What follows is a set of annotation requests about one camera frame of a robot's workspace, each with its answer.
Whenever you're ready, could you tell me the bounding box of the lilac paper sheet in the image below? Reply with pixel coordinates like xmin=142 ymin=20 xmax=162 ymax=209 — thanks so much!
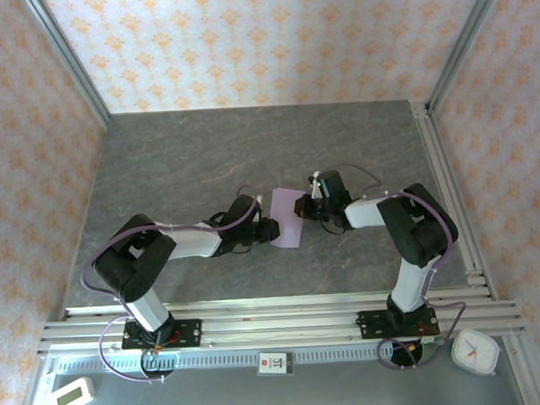
xmin=269 ymin=185 xmax=310 ymax=249

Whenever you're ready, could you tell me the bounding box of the white label card red mark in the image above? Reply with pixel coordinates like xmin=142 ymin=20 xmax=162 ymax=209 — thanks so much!
xmin=257 ymin=349 xmax=296 ymax=377

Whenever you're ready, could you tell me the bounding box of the white analog clock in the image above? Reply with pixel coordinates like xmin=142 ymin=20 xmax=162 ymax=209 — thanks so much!
xmin=450 ymin=326 xmax=503 ymax=378

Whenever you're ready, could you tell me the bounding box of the white digital timer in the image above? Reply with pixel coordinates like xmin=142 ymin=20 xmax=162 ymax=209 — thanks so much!
xmin=47 ymin=375 xmax=96 ymax=405

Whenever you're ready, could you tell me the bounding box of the aluminium mounting rail frame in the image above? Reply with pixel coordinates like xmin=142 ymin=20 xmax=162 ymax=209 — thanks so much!
xmin=36 ymin=285 xmax=527 ymax=357

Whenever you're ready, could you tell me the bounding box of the aluminium side rail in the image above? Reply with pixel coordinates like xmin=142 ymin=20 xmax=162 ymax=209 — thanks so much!
xmin=409 ymin=97 xmax=499 ymax=304

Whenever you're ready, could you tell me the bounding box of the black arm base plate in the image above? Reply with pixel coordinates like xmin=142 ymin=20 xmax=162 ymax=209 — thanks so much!
xmin=120 ymin=317 xmax=205 ymax=352
xmin=357 ymin=306 xmax=441 ymax=342

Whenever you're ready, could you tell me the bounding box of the grey slotted cable duct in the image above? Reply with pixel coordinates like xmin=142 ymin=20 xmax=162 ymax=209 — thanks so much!
xmin=50 ymin=342 xmax=394 ymax=379

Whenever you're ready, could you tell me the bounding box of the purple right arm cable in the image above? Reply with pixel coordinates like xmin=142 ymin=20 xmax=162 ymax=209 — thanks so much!
xmin=320 ymin=158 xmax=469 ymax=375

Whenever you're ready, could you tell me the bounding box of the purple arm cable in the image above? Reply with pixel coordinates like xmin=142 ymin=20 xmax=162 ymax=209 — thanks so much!
xmin=320 ymin=158 xmax=469 ymax=375
xmin=76 ymin=182 xmax=272 ymax=386

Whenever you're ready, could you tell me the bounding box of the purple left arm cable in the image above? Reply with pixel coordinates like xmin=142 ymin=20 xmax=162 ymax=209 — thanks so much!
xmin=76 ymin=182 xmax=272 ymax=386

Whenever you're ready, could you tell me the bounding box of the aluminium frame post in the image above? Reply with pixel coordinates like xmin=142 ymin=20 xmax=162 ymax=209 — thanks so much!
xmin=420 ymin=0 xmax=513 ymax=116
xmin=21 ymin=0 xmax=112 ymax=133

